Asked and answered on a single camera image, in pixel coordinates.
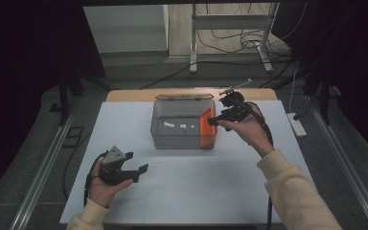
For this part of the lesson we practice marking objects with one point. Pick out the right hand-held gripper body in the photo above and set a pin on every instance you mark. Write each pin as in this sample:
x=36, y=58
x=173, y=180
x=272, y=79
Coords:
x=233, y=105

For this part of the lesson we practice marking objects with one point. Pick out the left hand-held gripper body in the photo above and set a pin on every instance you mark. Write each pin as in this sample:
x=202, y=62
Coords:
x=113, y=166

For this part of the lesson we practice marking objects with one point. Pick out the orange phone case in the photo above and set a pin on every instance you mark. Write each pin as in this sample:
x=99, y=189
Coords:
x=207, y=127

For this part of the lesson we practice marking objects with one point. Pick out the transparent grey plastic box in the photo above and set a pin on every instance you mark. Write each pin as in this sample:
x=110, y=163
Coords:
x=179, y=127

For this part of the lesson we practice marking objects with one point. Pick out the person's left hand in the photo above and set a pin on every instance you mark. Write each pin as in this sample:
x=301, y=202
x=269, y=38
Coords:
x=103, y=191

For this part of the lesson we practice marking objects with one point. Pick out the person's right hand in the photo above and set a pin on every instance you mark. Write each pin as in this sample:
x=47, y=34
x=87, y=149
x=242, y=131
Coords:
x=252, y=131

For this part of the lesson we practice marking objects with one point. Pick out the wooden table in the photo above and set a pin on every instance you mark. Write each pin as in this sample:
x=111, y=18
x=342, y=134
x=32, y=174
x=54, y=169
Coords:
x=127, y=95

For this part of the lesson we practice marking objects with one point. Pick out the white power strip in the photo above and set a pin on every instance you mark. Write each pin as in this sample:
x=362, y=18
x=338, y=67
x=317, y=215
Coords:
x=297, y=125

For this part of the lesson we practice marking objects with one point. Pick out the grey metal stand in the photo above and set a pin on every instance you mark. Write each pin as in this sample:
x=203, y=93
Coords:
x=230, y=22

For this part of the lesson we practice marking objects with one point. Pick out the black stand legs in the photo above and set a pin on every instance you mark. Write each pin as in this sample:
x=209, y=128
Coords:
x=64, y=96
x=324, y=96

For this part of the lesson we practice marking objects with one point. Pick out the dark curtain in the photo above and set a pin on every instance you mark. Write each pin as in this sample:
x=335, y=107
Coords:
x=19, y=80
x=357, y=64

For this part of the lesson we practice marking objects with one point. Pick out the black floor frame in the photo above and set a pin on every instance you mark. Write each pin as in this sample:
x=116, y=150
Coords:
x=73, y=136

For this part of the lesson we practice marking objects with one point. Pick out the aluminium floor rail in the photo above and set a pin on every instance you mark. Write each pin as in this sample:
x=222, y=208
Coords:
x=348, y=172
x=41, y=179

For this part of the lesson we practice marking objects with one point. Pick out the white wall panel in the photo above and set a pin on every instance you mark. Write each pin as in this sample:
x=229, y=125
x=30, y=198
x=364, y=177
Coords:
x=124, y=28

